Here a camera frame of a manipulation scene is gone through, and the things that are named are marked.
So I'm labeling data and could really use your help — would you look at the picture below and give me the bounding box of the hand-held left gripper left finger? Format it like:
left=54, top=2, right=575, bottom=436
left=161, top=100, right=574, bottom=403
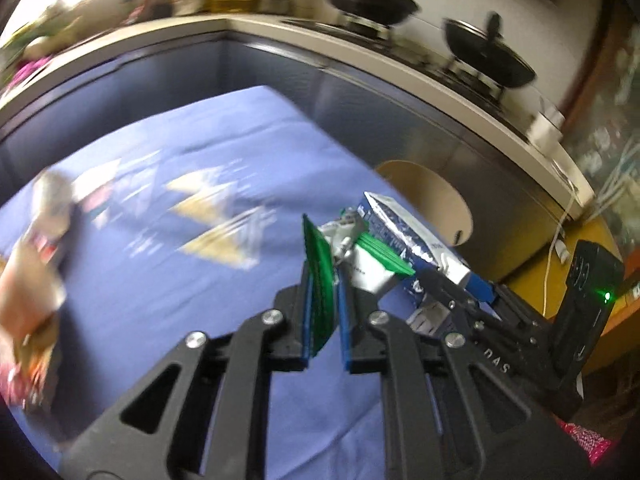
left=59, top=264, right=314, bottom=480

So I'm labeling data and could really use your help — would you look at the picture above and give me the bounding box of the white mug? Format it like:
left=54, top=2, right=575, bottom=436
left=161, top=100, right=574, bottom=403
left=527, top=105, right=567, bottom=148

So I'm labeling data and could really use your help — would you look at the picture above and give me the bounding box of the silver green wrapper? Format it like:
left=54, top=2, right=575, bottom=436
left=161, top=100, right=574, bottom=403
left=320, top=207, right=417, bottom=297

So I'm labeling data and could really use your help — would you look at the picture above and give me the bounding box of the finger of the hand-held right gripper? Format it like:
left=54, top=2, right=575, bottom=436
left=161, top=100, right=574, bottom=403
left=414, top=266, right=507, bottom=347
left=469, top=275, right=542, bottom=327

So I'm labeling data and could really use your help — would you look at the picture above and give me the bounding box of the black gas stove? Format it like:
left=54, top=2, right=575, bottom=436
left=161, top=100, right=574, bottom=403
left=280, top=12, right=531, bottom=111

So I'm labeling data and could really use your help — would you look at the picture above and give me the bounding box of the pink patterned fabric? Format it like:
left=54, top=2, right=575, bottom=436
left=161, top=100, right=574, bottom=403
left=557, top=420, right=618, bottom=467

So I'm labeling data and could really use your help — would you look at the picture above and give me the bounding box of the pink patterned packet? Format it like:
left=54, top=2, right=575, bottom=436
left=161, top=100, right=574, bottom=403
left=0, top=345, right=63, bottom=413

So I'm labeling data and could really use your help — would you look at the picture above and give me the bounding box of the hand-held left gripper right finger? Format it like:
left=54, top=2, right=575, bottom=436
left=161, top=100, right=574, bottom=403
left=336, top=267, right=598, bottom=480

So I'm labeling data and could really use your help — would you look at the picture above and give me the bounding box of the kitchen counter with dark cabinets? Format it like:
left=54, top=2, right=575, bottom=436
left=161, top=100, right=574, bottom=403
left=0, top=12, right=596, bottom=281

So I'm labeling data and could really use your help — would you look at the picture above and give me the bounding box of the black lidded pot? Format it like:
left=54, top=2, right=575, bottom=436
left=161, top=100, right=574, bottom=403
left=442, top=10, right=538, bottom=91

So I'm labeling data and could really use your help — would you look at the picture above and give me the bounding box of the round beige bin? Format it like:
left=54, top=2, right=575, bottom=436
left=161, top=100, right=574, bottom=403
left=375, top=160, right=475, bottom=248

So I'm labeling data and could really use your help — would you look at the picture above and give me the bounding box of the white dark printed packet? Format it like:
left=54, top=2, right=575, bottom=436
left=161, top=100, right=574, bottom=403
left=27, top=167, right=88, bottom=266

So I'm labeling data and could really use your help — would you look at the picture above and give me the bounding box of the blue printed tablecloth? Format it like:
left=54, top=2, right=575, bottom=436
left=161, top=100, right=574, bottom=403
left=0, top=85, right=481, bottom=466

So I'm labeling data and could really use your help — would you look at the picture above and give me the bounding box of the magenta cloth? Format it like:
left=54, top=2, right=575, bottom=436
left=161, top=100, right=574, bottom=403
left=10, top=57, right=51, bottom=91

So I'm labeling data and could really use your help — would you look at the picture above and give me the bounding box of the green snack packet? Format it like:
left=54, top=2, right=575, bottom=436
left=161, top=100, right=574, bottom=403
left=301, top=214, right=342, bottom=358

